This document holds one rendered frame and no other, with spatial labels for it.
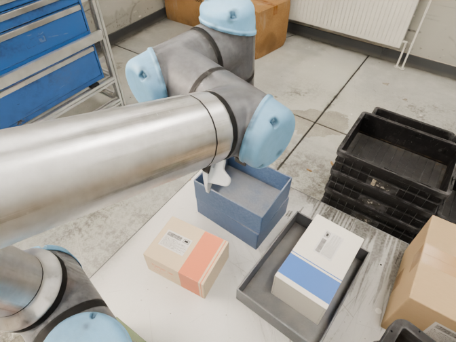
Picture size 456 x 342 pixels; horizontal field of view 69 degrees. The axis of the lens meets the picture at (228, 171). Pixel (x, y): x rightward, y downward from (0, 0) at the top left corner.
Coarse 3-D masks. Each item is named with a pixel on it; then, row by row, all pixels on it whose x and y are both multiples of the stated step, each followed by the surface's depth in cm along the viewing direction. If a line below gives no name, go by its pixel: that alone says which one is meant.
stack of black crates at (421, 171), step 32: (352, 128) 135; (384, 128) 141; (352, 160) 125; (384, 160) 137; (416, 160) 137; (448, 160) 133; (352, 192) 136; (384, 192) 126; (416, 192) 119; (448, 192) 112; (384, 224) 137; (416, 224) 127
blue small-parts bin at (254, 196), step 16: (240, 176) 93; (256, 176) 92; (272, 176) 88; (288, 176) 84; (224, 192) 89; (240, 192) 89; (256, 192) 89; (272, 192) 89; (288, 192) 87; (224, 208) 83; (240, 208) 78; (256, 208) 85; (272, 208) 80; (256, 224) 78
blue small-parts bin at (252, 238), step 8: (200, 208) 91; (208, 208) 88; (280, 208) 86; (208, 216) 91; (216, 216) 88; (224, 216) 85; (280, 216) 90; (224, 224) 88; (232, 224) 85; (240, 224) 83; (272, 224) 87; (232, 232) 88; (240, 232) 85; (248, 232) 82; (264, 232) 84; (248, 240) 85; (256, 240) 82; (256, 248) 85
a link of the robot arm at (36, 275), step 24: (0, 264) 39; (24, 264) 43; (48, 264) 48; (72, 264) 54; (0, 288) 40; (24, 288) 43; (48, 288) 46; (72, 288) 50; (0, 312) 42; (24, 312) 44; (48, 312) 46; (24, 336) 48
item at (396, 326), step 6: (390, 324) 52; (396, 324) 51; (402, 324) 51; (408, 324) 51; (390, 330) 51; (396, 330) 50; (408, 330) 50; (414, 330) 50; (420, 330) 50; (384, 336) 50; (390, 336) 50; (396, 336) 50; (414, 336) 50; (420, 336) 50; (426, 336) 50
